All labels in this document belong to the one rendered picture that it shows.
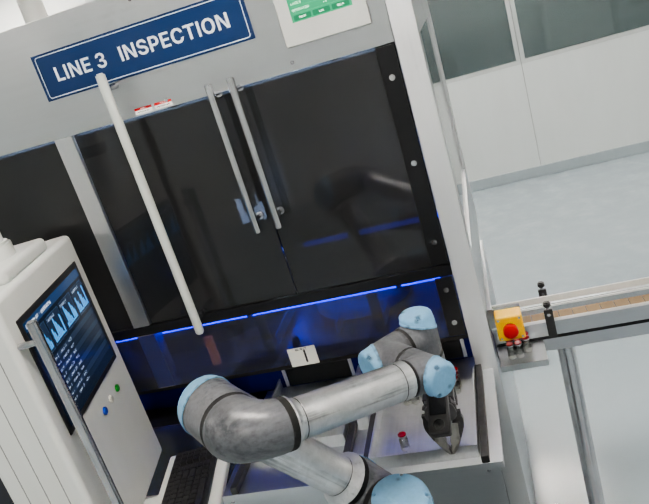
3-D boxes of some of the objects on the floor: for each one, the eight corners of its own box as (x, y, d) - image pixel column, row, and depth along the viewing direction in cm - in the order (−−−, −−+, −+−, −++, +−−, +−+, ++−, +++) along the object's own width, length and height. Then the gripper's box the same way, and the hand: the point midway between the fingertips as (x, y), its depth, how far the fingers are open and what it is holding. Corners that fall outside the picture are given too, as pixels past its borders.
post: (532, 587, 227) (364, -90, 161) (551, 586, 225) (389, -99, 159) (534, 604, 221) (361, -93, 155) (554, 602, 219) (387, -102, 153)
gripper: (451, 357, 157) (471, 433, 164) (412, 363, 159) (433, 439, 166) (451, 377, 149) (472, 457, 156) (410, 384, 152) (433, 462, 158)
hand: (451, 451), depth 158 cm, fingers closed
